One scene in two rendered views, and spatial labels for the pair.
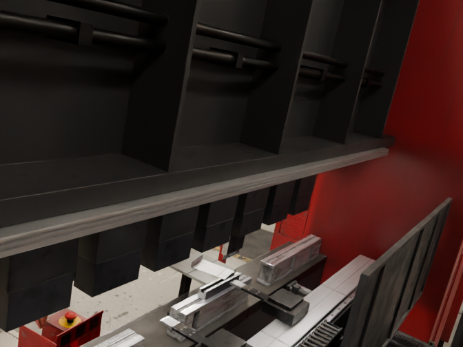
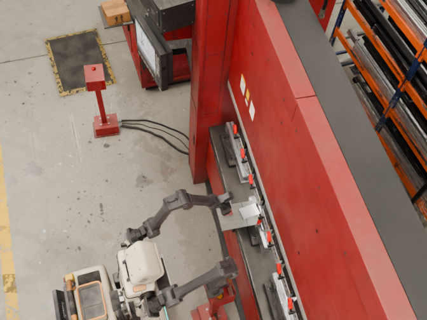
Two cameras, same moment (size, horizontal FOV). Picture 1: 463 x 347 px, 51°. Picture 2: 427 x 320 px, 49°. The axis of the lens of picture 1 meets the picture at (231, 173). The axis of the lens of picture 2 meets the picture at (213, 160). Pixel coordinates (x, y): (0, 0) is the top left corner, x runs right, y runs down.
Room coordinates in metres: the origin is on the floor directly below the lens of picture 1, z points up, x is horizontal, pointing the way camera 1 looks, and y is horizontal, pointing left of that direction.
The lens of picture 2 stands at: (0.80, 1.30, 3.84)
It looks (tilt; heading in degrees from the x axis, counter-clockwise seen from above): 57 degrees down; 311
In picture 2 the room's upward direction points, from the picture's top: 6 degrees clockwise
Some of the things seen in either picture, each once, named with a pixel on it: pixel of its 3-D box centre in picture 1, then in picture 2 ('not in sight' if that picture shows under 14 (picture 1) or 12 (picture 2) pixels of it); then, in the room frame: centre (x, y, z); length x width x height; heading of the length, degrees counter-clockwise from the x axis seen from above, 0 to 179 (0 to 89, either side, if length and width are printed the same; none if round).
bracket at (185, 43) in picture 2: not in sight; (182, 60); (2.76, -0.48, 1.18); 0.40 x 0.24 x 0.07; 149
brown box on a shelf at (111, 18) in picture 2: not in sight; (114, 9); (3.70, -0.53, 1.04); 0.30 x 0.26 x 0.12; 154
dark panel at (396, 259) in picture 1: (401, 286); not in sight; (1.45, -0.61, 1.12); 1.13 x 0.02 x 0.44; 149
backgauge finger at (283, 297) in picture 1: (265, 295); not in sight; (1.42, -0.19, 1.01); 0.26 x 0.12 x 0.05; 59
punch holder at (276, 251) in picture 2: (165, 230); (282, 247); (1.19, 0.14, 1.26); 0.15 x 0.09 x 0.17; 149
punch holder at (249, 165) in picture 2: (272, 197); (254, 163); (1.70, -0.17, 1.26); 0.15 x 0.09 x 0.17; 149
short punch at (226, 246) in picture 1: (233, 244); not in sight; (1.51, -0.05, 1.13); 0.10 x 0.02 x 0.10; 149
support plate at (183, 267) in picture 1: (192, 262); (237, 215); (1.58, 0.07, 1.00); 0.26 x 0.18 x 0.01; 59
